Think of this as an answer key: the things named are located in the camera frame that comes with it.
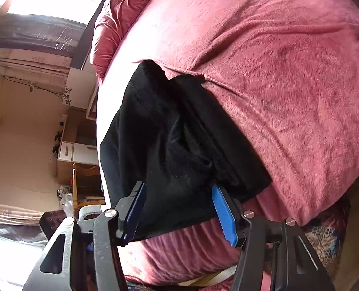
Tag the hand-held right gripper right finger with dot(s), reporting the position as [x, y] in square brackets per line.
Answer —
[224, 215]

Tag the dark headboard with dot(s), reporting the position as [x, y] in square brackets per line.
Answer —
[87, 36]

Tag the black pants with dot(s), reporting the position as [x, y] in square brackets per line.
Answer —
[167, 145]

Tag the black flat object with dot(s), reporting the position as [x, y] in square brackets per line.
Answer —
[50, 222]

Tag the red pillow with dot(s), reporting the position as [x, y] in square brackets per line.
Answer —
[118, 12]

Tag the floral printed bed cloth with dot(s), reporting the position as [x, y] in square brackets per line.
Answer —
[321, 236]

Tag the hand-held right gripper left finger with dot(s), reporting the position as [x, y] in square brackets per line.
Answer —
[135, 215]

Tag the white floral print cabinet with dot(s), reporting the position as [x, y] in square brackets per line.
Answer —
[79, 88]

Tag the clear plastic bag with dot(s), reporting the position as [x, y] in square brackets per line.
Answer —
[66, 198]

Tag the pink fleece blanket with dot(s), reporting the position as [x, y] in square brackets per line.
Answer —
[273, 66]

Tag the wooden desk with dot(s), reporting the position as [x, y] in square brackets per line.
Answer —
[85, 175]

